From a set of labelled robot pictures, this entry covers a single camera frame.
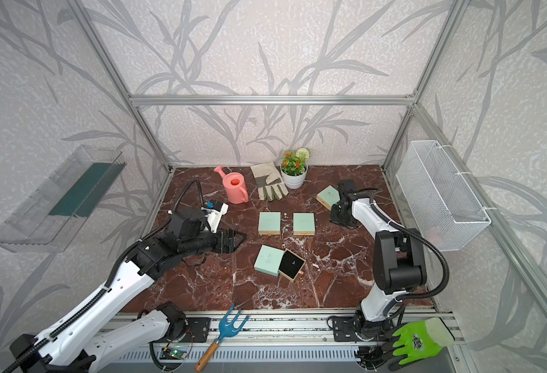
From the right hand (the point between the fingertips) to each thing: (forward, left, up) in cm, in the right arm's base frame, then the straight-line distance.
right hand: (336, 218), depth 94 cm
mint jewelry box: (-17, +24, -3) cm, 29 cm away
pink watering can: (+13, +43, +4) cm, 45 cm away
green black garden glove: (-42, -19, -4) cm, 46 cm away
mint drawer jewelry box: (0, +13, -4) cm, 14 cm away
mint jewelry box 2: (+14, +1, -3) cm, 14 cm away
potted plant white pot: (+20, +17, 0) cm, 26 cm away
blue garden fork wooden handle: (-38, +40, -8) cm, 56 cm away
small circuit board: (-44, +54, -6) cm, 70 cm away
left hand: (-17, +35, +17) cm, 42 cm away
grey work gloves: (+24, +29, -4) cm, 38 cm away
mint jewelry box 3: (0, +28, -3) cm, 28 cm away
